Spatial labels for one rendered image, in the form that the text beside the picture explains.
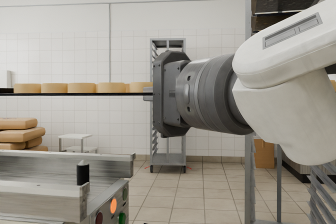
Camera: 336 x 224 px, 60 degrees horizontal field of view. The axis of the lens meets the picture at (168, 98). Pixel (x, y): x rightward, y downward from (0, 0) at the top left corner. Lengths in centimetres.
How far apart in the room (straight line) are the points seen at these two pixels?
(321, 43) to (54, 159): 83
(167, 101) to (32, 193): 36
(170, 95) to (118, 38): 451
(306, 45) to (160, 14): 462
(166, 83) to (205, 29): 435
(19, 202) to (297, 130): 53
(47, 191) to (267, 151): 408
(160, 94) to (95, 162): 52
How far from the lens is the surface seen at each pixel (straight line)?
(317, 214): 219
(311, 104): 26
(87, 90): 53
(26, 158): 100
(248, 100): 26
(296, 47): 23
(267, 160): 454
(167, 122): 39
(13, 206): 67
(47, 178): 92
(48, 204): 63
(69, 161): 92
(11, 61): 562
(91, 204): 69
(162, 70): 40
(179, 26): 475
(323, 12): 26
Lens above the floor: 108
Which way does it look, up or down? 1 degrees down
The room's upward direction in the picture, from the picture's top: straight up
